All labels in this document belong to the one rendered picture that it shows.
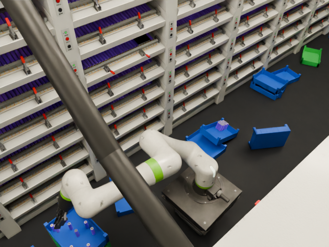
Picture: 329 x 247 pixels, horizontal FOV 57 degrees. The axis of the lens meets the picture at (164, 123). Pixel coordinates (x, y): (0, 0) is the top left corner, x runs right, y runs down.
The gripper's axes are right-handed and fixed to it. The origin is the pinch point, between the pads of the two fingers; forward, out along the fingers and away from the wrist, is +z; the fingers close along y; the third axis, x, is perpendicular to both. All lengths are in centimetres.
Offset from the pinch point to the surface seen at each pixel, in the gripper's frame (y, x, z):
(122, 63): 74, -32, -55
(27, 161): 45.7, 13.5, 7.3
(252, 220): -71, 9, -123
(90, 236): -4.3, -18.7, 9.5
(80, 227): 2.9, -14.6, 11.4
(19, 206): 41, 13, 48
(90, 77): 65, -13, -47
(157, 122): 89, -87, 1
